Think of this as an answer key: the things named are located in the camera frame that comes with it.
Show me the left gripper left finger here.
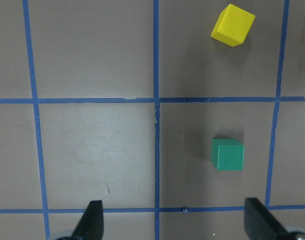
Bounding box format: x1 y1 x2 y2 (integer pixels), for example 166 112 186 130
71 200 104 240

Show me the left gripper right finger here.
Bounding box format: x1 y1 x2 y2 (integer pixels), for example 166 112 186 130
243 197 289 240

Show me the green wooden block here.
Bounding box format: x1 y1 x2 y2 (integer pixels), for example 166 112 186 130
210 138 245 171

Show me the yellow wooden block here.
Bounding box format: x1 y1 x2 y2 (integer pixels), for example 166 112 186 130
210 3 256 47

